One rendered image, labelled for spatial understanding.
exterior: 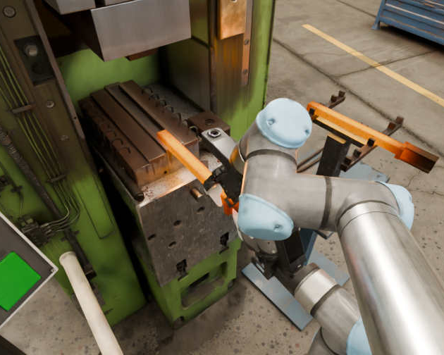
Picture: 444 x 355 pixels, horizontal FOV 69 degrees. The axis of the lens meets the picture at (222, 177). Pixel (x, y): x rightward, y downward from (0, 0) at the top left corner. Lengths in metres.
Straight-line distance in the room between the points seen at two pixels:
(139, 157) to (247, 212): 0.52
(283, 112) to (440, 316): 0.29
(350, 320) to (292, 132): 0.32
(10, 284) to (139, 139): 0.46
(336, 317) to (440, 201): 1.93
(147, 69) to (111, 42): 0.64
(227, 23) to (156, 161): 0.43
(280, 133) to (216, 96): 0.66
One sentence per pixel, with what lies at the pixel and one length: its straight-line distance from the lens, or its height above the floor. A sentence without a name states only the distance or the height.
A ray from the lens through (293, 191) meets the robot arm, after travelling 0.43.
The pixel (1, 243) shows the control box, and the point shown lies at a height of 1.06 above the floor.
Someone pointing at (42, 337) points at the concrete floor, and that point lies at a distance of 1.83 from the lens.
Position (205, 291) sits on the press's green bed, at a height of 0.16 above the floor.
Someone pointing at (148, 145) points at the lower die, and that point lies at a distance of 0.91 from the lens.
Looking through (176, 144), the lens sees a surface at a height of 1.01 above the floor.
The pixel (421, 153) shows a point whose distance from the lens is 1.01.
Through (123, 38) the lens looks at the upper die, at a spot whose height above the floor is 1.30.
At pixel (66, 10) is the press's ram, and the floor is 1.37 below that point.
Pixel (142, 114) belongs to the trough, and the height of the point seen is 0.99.
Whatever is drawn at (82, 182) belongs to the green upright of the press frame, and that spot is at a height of 0.89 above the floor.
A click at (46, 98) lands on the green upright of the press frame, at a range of 0.85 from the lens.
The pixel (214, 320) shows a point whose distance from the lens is 1.66.
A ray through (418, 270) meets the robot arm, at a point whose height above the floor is 1.31.
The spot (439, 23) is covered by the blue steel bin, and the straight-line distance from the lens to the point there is 4.46.
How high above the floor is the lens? 1.55
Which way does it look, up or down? 45 degrees down
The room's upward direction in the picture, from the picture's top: straight up
